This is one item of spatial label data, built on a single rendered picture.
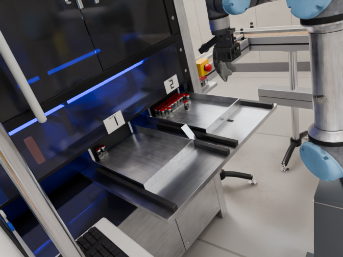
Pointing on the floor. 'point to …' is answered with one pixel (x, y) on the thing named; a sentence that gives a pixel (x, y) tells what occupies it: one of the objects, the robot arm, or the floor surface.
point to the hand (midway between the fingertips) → (224, 78)
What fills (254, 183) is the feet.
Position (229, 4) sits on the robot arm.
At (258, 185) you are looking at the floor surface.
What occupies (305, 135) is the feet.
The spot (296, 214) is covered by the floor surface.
